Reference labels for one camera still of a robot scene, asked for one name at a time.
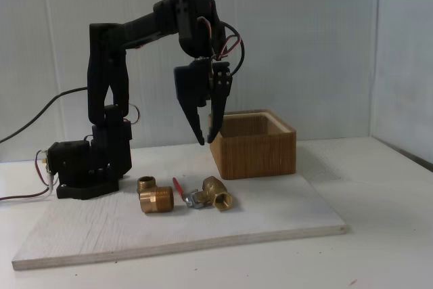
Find brass ball valve red handle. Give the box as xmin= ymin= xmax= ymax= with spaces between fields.
xmin=172 ymin=176 xmax=235 ymax=213

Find white plywood board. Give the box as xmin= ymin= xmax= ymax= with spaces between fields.
xmin=12 ymin=146 xmax=349 ymax=272

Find red white servo wire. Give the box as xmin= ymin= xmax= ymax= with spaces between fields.
xmin=198 ymin=16 xmax=242 ymax=62

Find red and black power wires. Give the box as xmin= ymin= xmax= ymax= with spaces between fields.
xmin=0 ymin=152 xmax=53 ymax=202

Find brown wooden box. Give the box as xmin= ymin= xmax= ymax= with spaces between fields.
xmin=208 ymin=109 xmax=298 ymax=181

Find white cable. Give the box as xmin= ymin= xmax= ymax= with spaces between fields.
xmin=0 ymin=171 xmax=55 ymax=207

